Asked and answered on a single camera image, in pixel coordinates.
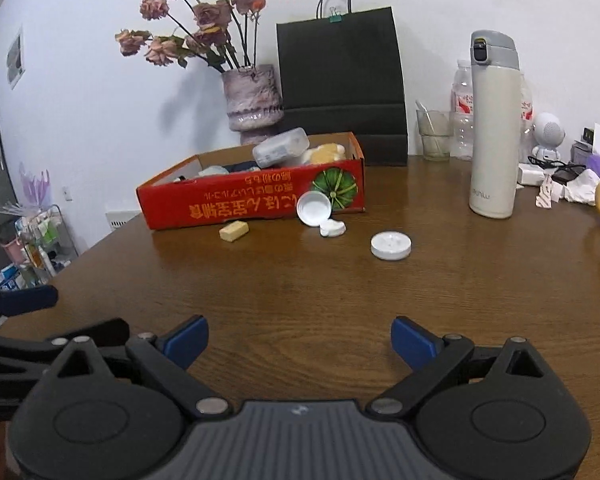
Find white thermos flask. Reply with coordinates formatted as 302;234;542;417
468;29;522;220

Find beige eraser block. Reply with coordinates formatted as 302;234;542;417
218;220;251;244

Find black paper bag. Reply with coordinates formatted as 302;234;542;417
275;0;410;167

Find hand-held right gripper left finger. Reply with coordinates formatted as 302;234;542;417
39;314;234;422

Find clear straw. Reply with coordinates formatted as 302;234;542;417
415;99;444;157

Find wooden desktop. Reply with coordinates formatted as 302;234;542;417
0;152;600;480

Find clear plastic jar white label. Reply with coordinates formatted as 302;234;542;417
252;127;310;169

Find white jar lid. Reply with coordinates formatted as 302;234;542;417
296;190;334;229

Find purple ceramic vase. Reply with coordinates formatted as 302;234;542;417
222;63;285;146

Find wall poster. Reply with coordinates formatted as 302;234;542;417
6;32;26;90

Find crumpled white tissue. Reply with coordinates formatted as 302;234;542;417
562;168;600;207

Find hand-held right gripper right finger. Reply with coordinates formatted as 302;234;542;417
367;315;552;421

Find small white plastic piece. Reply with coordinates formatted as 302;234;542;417
319;217;348;239

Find striped paper wrapper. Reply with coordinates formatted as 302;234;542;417
534;175;564;210

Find clear drinking glass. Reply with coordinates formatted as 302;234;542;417
416;109;454;163

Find dried pink flowers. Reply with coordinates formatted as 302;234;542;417
114;0;267;73

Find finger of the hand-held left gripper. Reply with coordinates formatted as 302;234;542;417
0;317;131;362
0;284;59;333

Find wire storage rack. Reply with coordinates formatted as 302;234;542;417
0;203;81;292

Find purple plastic hangers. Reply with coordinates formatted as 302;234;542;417
18;162;51;209

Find white wall vent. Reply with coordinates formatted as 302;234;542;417
104;209;144;234

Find white round camera device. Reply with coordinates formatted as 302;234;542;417
529;112;566;162

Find red cardboard box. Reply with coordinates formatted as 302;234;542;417
136;131;366;231

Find yellow and white plush toy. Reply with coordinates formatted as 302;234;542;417
302;142;346;165

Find clear water bottle red label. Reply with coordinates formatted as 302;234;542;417
451;59;476;161
518;84;535;137

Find thin black desk cable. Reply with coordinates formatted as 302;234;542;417
527;154;589;174

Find white round disc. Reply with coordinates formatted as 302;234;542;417
370;230;413;262

